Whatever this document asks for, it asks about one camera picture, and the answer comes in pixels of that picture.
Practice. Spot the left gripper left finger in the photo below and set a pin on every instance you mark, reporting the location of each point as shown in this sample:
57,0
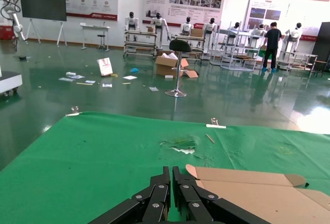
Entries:
154,203

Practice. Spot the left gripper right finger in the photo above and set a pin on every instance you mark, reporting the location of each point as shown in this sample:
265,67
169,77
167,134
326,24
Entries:
190,203

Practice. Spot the silver industrial robot arm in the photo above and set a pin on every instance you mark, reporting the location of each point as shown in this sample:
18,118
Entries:
15,20

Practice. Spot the brown cardboard mailer box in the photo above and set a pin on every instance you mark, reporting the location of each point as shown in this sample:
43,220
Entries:
257,198

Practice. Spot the open cardboard box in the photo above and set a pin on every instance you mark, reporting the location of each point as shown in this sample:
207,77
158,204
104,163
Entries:
166,67

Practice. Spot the small wooden stick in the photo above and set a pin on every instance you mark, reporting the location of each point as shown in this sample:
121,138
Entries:
210,138

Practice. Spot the silver binder clip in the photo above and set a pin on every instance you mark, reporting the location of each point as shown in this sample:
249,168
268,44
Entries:
216,126
75,110

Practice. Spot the green table cloth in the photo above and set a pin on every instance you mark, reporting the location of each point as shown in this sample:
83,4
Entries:
77,157

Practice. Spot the printed leaflet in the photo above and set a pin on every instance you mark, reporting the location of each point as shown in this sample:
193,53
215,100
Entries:
107,85
66,79
154,88
90,82

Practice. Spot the white paper sheet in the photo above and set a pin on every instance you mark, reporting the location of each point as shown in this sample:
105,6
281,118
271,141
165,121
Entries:
129,77

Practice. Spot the blue cap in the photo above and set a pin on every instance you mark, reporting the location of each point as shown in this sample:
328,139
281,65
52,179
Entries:
134,70

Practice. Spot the yellow flat strip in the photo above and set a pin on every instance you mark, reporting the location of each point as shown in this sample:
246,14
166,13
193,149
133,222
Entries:
84,83

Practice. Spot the pink white paper bag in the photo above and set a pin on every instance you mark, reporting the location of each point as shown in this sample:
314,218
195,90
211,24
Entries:
104,66

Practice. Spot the black bar stool chrome base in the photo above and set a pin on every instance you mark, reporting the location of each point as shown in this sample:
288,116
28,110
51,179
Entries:
180,45

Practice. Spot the metal workbench rack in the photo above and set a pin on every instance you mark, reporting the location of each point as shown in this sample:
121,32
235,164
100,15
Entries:
296,54
188,38
140,35

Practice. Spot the small black stool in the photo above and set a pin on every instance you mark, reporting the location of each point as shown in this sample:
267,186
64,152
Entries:
101,36

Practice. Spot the white black humanoid robot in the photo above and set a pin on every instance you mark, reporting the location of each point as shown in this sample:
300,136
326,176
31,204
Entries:
187,27
259,31
236,25
131,23
296,32
158,23
210,28

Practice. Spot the person in black clothes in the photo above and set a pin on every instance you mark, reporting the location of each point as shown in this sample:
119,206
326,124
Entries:
272,38

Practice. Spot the white narrow table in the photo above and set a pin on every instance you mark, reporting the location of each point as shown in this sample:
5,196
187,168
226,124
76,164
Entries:
94,26

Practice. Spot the white machine base on casters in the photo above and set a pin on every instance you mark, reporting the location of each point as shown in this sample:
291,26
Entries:
10,78

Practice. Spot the small brown table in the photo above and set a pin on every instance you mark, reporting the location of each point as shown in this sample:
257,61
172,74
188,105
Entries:
319,62

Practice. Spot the small black floor object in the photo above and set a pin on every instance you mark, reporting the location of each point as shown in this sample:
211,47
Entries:
22,58

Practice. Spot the black upright panel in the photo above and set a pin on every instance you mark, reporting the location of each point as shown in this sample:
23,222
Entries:
323,41

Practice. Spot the red cabinet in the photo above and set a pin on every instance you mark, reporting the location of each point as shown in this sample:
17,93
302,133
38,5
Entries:
6,33

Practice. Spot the black display on white stand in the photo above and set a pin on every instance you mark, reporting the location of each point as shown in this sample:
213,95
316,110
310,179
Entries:
42,5

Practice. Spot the white metal frame rack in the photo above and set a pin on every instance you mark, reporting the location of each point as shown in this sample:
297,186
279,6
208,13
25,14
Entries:
251,50

